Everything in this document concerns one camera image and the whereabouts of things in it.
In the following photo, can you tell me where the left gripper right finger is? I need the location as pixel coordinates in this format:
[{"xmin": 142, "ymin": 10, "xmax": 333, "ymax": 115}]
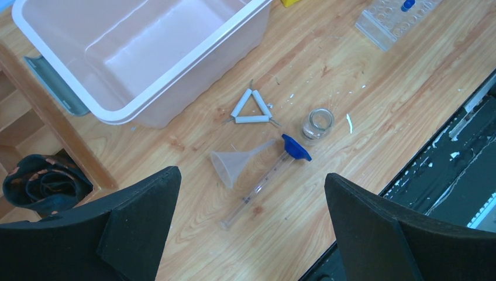
[{"xmin": 324, "ymin": 173, "xmax": 495, "ymax": 280}]

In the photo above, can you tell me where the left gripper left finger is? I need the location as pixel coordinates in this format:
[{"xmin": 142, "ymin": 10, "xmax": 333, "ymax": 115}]
[{"xmin": 1, "ymin": 166, "xmax": 181, "ymax": 280}]

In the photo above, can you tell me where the small glass jar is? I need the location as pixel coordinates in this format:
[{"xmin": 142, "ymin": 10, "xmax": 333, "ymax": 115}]
[{"xmin": 300, "ymin": 108, "xmax": 335, "ymax": 146}]

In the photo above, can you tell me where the clear plastic funnel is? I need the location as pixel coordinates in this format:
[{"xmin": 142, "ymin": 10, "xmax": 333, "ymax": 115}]
[{"xmin": 210, "ymin": 139, "xmax": 276, "ymax": 189}]

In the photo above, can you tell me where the clay pipe triangle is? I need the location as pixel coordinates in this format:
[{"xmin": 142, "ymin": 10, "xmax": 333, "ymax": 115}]
[{"xmin": 223, "ymin": 79, "xmax": 282, "ymax": 127}]

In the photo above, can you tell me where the blue capped test tube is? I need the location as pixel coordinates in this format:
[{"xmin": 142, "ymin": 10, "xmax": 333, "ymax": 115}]
[{"xmin": 400, "ymin": 0, "xmax": 416, "ymax": 12}]

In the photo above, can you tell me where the wooden compartment tray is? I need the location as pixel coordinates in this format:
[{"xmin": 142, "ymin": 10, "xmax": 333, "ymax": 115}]
[{"xmin": 1, "ymin": 43, "xmax": 118, "ymax": 203}]

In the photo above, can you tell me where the pink plastic bin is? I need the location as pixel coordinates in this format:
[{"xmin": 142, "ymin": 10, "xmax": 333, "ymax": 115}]
[{"xmin": 12, "ymin": 1, "xmax": 271, "ymax": 128}]

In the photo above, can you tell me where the clear well plate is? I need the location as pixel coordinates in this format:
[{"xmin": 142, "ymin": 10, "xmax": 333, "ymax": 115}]
[{"xmin": 355, "ymin": 0, "xmax": 442, "ymax": 52}]

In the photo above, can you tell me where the yellow test tube rack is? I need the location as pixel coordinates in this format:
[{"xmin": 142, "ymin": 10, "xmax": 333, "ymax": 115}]
[{"xmin": 281, "ymin": 0, "xmax": 300, "ymax": 8}]

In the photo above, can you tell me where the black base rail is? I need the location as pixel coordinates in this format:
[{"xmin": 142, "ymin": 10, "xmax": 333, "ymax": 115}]
[{"xmin": 302, "ymin": 73, "xmax": 495, "ymax": 280}]

